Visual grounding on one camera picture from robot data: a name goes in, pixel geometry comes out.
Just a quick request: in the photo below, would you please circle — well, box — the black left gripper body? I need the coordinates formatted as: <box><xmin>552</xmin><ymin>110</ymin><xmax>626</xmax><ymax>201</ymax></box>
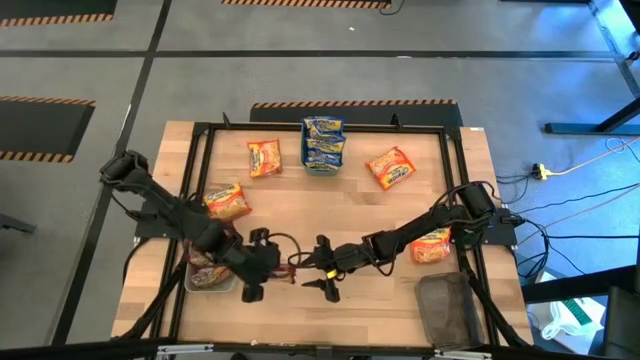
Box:
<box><xmin>225</xmin><ymin>228</ymin><xmax>270</xmax><ymax>304</ymax></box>

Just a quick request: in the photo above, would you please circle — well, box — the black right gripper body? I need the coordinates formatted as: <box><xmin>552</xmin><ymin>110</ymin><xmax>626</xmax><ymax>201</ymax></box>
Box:
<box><xmin>315</xmin><ymin>233</ymin><xmax>374</xmax><ymax>305</ymax></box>

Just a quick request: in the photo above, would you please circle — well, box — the white plastic bin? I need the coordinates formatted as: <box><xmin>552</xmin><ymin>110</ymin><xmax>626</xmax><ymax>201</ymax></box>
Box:
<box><xmin>183</xmin><ymin>244</ymin><xmax>239</xmax><ymax>294</ymax></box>

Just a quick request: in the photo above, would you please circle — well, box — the orange chicken noodle packet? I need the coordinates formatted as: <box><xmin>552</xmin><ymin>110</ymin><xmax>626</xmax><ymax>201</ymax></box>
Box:
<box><xmin>409</xmin><ymin>227</ymin><xmax>453</xmax><ymax>265</ymax></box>
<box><xmin>364</xmin><ymin>145</ymin><xmax>417</xmax><ymax>192</ymax></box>
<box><xmin>202</xmin><ymin>182</ymin><xmax>253</xmax><ymax>223</ymax></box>
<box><xmin>246</xmin><ymin>138</ymin><xmax>283</xmax><ymax>179</ymax></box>

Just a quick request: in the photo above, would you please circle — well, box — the teal plastic basket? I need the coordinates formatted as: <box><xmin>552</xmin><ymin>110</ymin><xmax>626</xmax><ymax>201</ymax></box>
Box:
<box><xmin>299</xmin><ymin>117</ymin><xmax>347</xmax><ymax>177</ymax></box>

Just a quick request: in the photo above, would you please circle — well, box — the black mesh bin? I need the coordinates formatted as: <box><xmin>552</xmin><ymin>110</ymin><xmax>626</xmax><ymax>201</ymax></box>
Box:
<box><xmin>415</xmin><ymin>271</ymin><xmax>485</xmax><ymax>351</ymax></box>

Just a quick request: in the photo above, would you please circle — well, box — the black hazard-striped floor mat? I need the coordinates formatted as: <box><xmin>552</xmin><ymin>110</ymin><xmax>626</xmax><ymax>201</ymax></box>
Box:
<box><xmin>249</xmin><ymin>98</ymin><xmax>464</xmax><ymax>139</ymax></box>
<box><xmin>0</xmin><ymin>0</ymin><xmax>117</xmax><ymax>29</ymax></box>
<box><xmin>221</xmin><ymin>0</ymin><xmax>393</xmax><ymax>10</ymax></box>
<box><xmin>0</xmin><ymin>95</ymin><xmax>96</xmax><ymax>164</ymax></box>

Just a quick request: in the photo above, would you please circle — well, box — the white plastic bag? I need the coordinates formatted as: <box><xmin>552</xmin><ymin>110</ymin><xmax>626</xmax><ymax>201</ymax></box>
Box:
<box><xmin>538</xmin><ymin>297</ymin><xmax>607</xmax><ymax>342</ymax></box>

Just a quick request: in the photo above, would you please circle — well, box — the black floor beam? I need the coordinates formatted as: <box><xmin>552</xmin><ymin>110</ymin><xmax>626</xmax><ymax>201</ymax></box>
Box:
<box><xmin>520</xmin><ymin>264</ymin><xmax>640</xmax><ymax>305</ymax></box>

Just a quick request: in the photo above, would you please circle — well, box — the dark table foot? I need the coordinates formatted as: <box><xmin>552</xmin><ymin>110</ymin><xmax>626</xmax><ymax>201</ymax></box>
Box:
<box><xmin>0</xmin><ymin>212</ymin><xmax>37</xmax><ymax>235</ymax></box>

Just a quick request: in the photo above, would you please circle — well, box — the black cable bundle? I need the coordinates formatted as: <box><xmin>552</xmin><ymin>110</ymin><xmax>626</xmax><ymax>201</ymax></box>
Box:
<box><xmin>119</xmin><ymin>264</ymin><xmax>182</xmax><ymax>341</ymax></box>
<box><xmin>459</xmin><ymin>249</ymin><xmax>531</xmax><ymax>349</ymax></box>

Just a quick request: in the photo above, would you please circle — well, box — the silver metal bracket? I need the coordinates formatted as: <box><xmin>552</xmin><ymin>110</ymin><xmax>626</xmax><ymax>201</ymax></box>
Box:
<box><xmin>156</xmin><ymin>343</ymin><xmax>215</xmax><ymax>357</ymax></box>
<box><xmin>432</xmin><ymin>348</ymin><xmax>495</xmax><ymax>360</ymax></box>

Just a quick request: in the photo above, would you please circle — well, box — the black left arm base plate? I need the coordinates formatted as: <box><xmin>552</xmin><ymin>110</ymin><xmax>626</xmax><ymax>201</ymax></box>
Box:
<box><xmin>133</xmin><ymin>199</ymin><xmax>211</xmax><ymax>241</ymax></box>

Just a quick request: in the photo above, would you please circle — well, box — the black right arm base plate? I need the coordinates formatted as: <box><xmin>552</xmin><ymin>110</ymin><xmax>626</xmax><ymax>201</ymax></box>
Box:
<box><xmin>446</xmin><ymin>204</ymin><xmax>519</xmax><ymax>247</ymax></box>

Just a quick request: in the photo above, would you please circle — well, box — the cream extension cord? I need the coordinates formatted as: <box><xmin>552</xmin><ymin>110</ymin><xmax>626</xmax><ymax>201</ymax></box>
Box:
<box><xmin>548</xmin><ymin>134</ymin><xmax>640</xmax><ymax>177</ymax></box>

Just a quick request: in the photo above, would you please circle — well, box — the black desk leg frame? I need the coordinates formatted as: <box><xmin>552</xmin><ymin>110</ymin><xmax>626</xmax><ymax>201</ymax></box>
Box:
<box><xmin>543</xmin><ymin>0</ymin><xmax>640</xmax><ymax>136</ymax></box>

